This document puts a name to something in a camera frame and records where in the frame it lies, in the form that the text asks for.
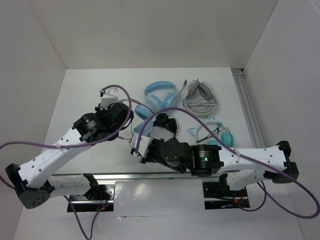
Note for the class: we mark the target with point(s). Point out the small black on-ear headphones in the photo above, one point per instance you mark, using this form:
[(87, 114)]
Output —
[(166, 122)]

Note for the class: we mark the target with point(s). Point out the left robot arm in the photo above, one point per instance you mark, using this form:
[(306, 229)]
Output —
[(34, 181)]

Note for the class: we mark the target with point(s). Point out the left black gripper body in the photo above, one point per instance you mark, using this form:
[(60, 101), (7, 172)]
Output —
[(100, 112)]

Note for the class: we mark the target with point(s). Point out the aluminium rail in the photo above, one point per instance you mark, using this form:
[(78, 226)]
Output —
[(247, 107), (151, 176)]

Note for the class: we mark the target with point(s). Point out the aluminium rail front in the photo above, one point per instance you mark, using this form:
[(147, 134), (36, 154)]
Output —
[(151, 176)]

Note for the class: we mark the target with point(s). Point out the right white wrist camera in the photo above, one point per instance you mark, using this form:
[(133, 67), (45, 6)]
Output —
[(140, 145)]

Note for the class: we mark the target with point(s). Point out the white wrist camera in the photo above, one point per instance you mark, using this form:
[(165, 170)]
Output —
[(140, 145), (108, 96)]

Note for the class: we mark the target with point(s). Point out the light blue over-ear headphones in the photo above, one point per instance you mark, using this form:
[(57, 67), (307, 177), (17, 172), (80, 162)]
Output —
[(161, 94)]

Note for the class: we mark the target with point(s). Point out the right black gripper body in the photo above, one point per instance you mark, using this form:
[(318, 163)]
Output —
[(153, 155)]

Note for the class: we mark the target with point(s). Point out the pink blue cat-ear headphones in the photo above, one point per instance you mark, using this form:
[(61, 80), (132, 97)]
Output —
[(142, 110)]

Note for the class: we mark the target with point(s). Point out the white grey gaming headset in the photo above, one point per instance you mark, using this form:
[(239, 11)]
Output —
[(198, 97)]

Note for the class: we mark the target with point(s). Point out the aluminium rail right side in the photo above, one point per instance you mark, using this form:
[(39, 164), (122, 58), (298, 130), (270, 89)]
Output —
[(247, 107)]

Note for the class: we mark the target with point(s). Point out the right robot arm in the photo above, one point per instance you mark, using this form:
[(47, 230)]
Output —
[(235, 168)]

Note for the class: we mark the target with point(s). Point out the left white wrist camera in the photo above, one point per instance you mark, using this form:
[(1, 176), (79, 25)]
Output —
[(108, 96)]

